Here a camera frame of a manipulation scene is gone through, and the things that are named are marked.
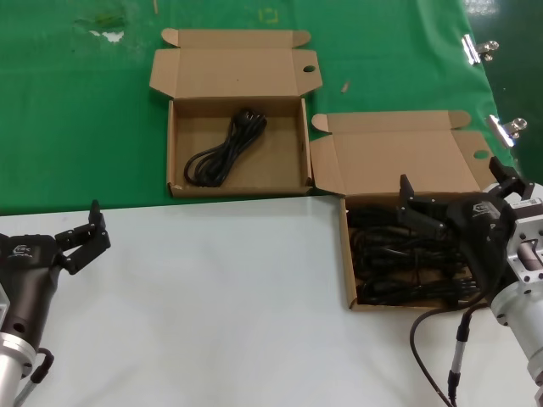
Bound green table cloth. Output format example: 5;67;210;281
0;0;527;217

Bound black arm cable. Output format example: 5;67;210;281
12;347;55;407
409;303;489;407

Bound silver metal binder clip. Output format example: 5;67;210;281
486;114;529;148
461;34;501;65

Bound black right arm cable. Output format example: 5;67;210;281
409;303;489;407

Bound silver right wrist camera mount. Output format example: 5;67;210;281
507;197;543;283

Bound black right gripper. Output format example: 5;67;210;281
396;155;535;294

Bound empty open cardboard box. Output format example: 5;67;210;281
148;27;324;199

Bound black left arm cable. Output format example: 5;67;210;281
12;347;55;407

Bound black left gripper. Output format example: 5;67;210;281
0;198;113;343

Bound black power cable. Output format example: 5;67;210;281
182;108;267;187
346;205;404;228
350;228;470;275
355;275;483;307

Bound right arm cable silver connector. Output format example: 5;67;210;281
448;303;489;407

